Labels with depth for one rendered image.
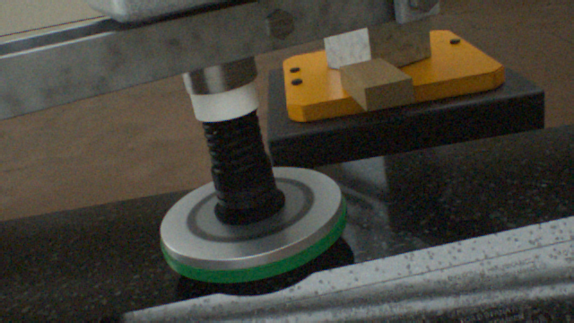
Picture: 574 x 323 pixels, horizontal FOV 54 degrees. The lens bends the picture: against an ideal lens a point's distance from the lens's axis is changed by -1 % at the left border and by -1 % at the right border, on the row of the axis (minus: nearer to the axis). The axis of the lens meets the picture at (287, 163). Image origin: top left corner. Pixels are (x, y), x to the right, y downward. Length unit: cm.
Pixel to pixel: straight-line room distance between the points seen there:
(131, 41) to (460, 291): 42
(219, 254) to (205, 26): 23
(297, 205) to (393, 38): 80
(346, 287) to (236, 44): 28
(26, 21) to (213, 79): 684
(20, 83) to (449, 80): 96
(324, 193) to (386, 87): 51
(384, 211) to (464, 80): 62
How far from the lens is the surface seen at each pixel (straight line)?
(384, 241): 66
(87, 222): 89
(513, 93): 128
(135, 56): 52
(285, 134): 121
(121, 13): 47
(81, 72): 51
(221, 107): 58
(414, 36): 143
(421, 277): 64
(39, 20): 731
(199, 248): 61
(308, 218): 61
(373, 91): 113
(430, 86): 127
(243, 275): 58
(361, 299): 63
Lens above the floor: 116
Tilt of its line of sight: 23 degrees down
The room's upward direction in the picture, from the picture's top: 11 degrees counter-clockwise
